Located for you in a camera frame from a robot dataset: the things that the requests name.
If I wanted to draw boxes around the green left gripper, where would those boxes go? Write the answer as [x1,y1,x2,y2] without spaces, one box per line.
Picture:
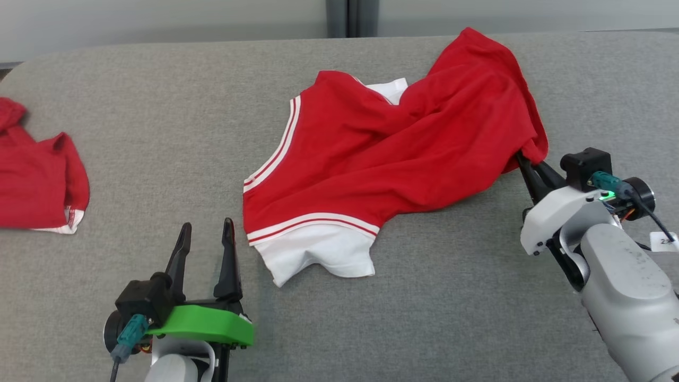
[147,218,254,349]

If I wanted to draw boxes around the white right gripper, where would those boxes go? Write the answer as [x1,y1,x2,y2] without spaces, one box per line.
[516,152,620,255]

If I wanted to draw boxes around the red white jersey shirt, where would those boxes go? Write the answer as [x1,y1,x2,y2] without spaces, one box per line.
[243,27,550,288]

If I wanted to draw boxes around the red shorts with white trim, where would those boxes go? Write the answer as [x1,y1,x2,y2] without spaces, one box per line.
[0,97,90,235]

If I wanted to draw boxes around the right camera cable teal plug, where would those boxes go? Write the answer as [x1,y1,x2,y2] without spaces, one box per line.
[588,171,677,244]

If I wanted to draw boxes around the camera cable teal plug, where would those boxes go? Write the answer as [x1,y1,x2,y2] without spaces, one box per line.
[588,171,677,244]
[109,314,150,382]

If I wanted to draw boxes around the left camera cable teal plug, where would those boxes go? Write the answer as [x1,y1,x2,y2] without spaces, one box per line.
[109,314,150,382]

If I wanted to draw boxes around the white cable label tag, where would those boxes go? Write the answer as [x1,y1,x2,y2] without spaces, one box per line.
[650,231,679,253]

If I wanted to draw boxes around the grey double partition post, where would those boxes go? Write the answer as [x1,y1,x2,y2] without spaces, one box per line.
[326,0,380,38]

